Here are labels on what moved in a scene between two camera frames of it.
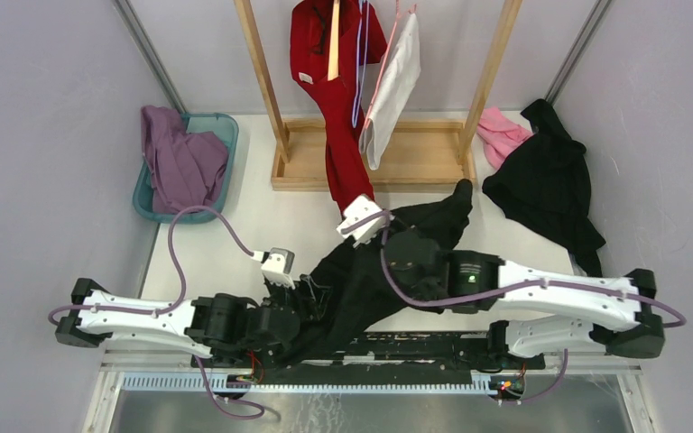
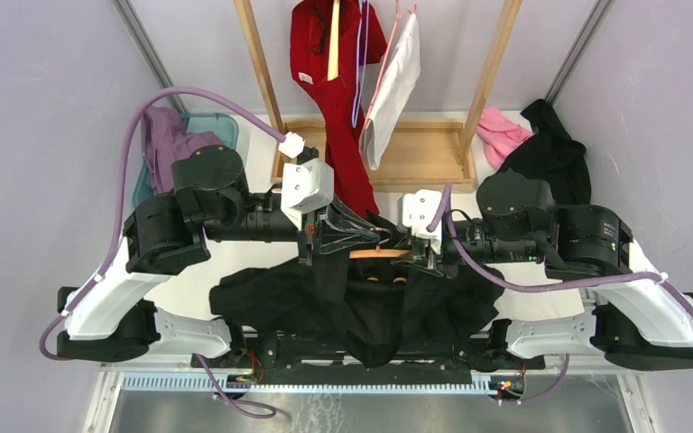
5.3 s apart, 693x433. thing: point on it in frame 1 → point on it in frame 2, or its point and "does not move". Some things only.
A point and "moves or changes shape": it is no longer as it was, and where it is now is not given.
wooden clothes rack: [433, 153] does not move
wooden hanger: [334, 69] does not move
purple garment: [184, 169] does not move
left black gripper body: [308, 306] → [263, 225]
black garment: [349, 291] moves or changes shape
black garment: [546, 184] does not move
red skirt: [361, 42] does not move
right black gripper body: [417, 294] → [479, 245]
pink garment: [499, 135] does not move
